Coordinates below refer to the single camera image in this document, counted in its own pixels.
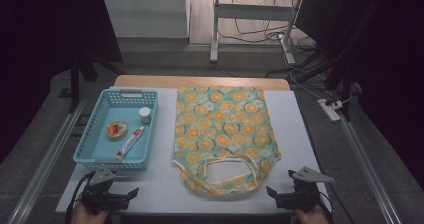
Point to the white power strip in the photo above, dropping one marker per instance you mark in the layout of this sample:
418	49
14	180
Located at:
328	110

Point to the white panel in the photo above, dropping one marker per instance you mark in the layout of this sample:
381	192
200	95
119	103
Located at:
143	14

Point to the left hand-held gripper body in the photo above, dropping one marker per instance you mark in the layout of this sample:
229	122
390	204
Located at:
100	197

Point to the light blue plastic basket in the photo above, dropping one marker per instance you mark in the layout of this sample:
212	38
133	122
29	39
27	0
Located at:
100	147

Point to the person's left hand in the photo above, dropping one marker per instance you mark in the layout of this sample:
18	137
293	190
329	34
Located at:
86	217

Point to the person's right hand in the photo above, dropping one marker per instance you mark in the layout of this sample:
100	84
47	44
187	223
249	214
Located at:
311	218

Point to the small white-lidded jar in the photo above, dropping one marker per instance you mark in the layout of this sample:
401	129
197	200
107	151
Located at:
145	114

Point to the black tripod stand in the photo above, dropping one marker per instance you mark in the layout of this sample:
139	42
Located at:
346	80
75	80

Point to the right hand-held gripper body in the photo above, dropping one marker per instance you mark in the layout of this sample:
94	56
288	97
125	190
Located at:
305	194

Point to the orange-slice print fabric bag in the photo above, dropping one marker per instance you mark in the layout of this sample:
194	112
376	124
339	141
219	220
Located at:
216	124

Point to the white and red toothpaste tube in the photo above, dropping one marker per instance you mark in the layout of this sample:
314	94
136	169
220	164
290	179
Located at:
130	143

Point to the dark curtain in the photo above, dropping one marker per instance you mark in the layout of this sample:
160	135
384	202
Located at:
40	50
386	67

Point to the white desk frame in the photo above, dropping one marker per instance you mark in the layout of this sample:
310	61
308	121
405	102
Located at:
253	12

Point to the metal floor rail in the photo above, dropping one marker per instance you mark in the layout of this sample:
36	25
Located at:
366	170
50	157

